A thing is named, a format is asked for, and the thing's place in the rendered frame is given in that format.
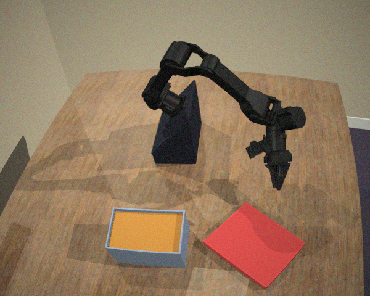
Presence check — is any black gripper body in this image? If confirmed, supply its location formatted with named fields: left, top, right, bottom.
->
left=264, top=131, right=292, bottom=164

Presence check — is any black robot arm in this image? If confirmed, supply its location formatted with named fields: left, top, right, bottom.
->
left=141, top=41, right=306, bottom=159

